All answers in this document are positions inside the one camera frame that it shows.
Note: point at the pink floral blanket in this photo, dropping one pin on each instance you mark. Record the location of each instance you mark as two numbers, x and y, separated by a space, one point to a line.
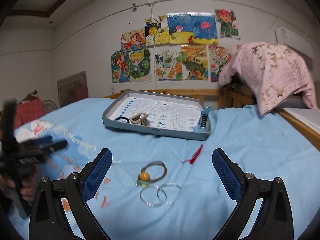
273 72

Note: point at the orange mermaid drawing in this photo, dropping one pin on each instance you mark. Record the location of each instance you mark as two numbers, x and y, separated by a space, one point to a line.
133 40

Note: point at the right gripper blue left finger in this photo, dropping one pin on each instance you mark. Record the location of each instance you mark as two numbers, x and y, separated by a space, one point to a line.
94 172

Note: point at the light blue wrist watch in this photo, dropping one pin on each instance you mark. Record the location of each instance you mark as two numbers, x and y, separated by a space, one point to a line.
203 124

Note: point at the blue sea jellyfish drawing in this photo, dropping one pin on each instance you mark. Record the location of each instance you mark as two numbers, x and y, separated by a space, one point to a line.
192 27

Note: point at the colourful town drawing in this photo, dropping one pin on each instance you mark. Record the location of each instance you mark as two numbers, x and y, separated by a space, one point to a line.
218 57

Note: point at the small wall hatch door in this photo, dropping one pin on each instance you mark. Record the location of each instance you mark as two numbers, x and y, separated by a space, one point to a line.
72 89

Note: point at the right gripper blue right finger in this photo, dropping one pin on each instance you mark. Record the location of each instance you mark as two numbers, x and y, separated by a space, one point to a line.
231 175

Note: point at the blond boy drawing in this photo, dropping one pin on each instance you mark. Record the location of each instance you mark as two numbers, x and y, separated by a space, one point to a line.
140 66

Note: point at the white mattress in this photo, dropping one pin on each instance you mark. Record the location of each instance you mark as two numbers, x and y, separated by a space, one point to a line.
310 117

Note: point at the grey cardboard tray box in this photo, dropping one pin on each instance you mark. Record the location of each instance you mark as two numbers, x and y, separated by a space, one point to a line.
169 115

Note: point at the anime girl orange drawing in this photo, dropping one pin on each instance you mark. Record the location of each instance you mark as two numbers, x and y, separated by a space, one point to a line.
120 67

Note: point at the person's left hand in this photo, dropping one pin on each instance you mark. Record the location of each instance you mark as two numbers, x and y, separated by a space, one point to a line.
29 185

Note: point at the white air conditioner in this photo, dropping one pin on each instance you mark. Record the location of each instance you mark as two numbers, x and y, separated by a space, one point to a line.
297 43

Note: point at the landscape hills drawing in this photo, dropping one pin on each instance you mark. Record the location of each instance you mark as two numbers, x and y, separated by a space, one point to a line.
194 58

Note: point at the fish and cup drawing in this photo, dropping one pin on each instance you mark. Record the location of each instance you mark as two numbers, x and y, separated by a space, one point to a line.
169 63

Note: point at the red checkered box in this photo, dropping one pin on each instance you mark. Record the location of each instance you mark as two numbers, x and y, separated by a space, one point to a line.
28 111

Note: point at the red haired girl drawing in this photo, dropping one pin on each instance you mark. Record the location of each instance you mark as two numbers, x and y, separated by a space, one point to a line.
227 19

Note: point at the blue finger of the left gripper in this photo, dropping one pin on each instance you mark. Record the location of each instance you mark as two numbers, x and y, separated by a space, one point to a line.
40 141
53 146

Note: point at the light blue bed sheet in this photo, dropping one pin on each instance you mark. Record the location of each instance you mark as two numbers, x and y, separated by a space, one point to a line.
190 202

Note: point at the brown hair tie orange bead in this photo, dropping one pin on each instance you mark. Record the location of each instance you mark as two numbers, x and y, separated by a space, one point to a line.
146 177

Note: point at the moon yellow drawing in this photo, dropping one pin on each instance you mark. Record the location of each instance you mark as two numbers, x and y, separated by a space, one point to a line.
157 31

